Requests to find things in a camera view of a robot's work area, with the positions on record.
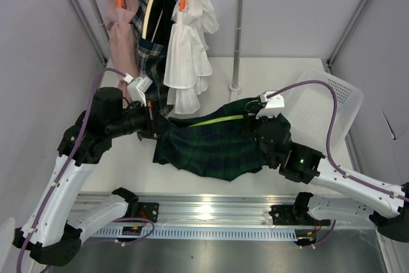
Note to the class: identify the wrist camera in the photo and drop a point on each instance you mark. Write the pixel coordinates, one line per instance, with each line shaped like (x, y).
(271, 104)
(138, 87)

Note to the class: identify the white slotted cable duct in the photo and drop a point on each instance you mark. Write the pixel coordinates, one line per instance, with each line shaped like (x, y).
(196, 233)

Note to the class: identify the pink skirt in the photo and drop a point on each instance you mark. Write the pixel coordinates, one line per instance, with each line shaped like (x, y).
(123, 38)

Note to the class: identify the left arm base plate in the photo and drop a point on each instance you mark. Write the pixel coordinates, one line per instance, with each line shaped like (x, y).
(147, 210)

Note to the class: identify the green plastic hanger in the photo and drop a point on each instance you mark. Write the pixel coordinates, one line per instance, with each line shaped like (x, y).
(218, 120)

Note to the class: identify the cream wooden hanger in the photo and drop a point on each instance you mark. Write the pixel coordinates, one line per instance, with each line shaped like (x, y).
(152, 18)

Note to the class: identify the navy cream plaid skirt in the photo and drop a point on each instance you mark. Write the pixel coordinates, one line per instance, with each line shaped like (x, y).
(152, 55)

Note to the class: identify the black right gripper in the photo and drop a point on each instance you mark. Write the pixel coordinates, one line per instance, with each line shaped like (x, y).
(265, 119)

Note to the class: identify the aluminium mounting rail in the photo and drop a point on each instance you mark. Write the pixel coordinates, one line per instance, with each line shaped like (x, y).
(207, 210)

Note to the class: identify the white plastic basket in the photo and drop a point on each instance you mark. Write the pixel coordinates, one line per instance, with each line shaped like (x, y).
(309, 109)

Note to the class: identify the dark green plaid skirt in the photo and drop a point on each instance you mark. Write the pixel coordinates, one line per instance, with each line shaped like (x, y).
(222, 150)

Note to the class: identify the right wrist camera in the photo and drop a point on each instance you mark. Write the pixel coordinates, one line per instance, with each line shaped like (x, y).
(271, 104)

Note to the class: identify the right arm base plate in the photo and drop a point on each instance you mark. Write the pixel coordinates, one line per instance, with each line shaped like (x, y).
(292, 215)

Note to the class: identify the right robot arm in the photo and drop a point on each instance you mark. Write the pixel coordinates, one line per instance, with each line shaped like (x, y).
(382, 204)

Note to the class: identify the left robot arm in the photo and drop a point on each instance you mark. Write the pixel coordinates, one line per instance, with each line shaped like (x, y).
(53, 239)

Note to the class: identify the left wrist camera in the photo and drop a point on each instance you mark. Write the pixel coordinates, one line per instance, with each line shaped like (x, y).
(138, 87)

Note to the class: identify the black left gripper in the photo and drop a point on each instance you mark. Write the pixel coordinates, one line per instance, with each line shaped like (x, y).
(156, 124)

